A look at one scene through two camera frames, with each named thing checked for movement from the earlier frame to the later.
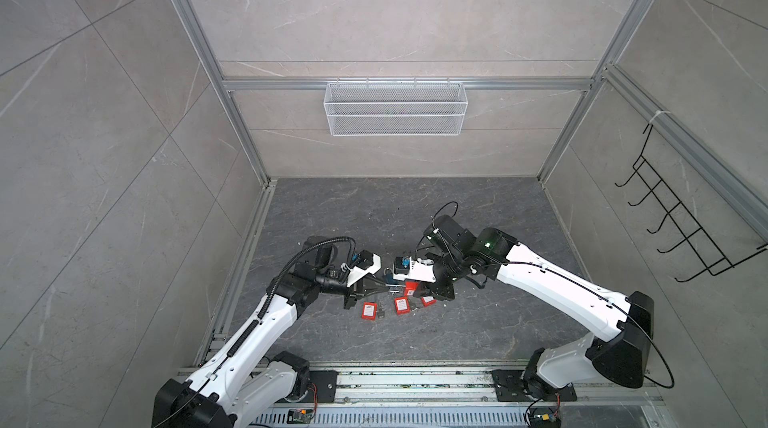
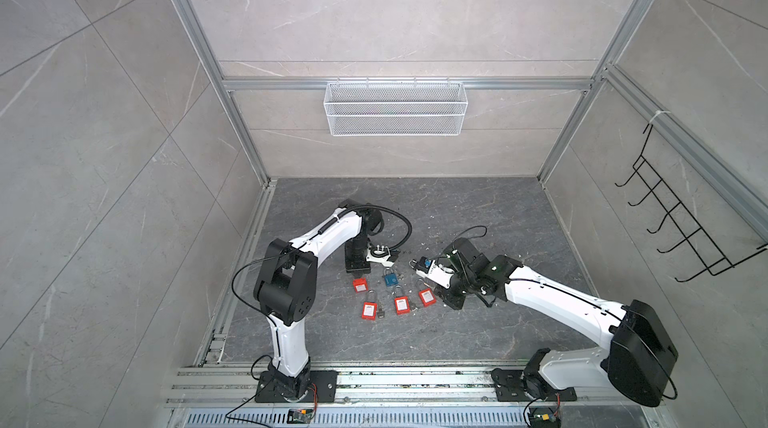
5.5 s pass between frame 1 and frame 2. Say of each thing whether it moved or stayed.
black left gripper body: moved
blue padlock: stayed
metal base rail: stayed
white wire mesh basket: stayed
